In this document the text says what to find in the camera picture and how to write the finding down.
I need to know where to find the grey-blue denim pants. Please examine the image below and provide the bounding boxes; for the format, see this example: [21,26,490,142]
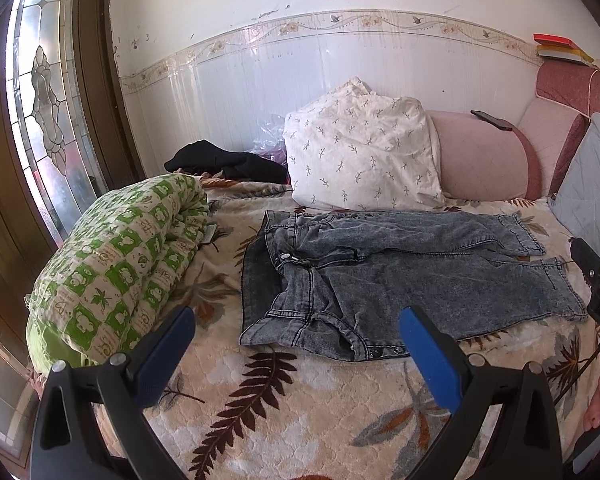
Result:
[239,210,585,362]

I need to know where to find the right hand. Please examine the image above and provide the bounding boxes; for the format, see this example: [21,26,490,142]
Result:
[583,378,600,431]

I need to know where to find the light blue pillow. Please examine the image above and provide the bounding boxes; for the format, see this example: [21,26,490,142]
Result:
[550,113,600,256]

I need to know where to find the green white rolled quilt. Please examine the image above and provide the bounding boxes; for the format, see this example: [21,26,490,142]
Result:
[26,174,209,375]

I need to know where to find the pink bolster cushion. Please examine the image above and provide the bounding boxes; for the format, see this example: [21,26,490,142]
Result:
[429,110,543,202]

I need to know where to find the leaf-patterned bed blanket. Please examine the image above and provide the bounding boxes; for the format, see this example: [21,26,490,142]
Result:
[26,173,600,480]

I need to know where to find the pink padded headboard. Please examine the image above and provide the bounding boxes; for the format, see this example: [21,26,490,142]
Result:
[518,61,600,197]

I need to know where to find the white floral pillow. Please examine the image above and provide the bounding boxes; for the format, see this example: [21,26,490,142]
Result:
[283,77,445,210]

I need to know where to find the stained glass wooden door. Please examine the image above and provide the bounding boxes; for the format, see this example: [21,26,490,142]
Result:
[0,0,144,468]

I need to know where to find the black garment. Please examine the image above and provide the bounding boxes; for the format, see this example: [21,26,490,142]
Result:
[164,140,288,184]

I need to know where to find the clear plastic bag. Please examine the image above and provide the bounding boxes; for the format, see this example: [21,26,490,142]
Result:
[251,114,287,167]

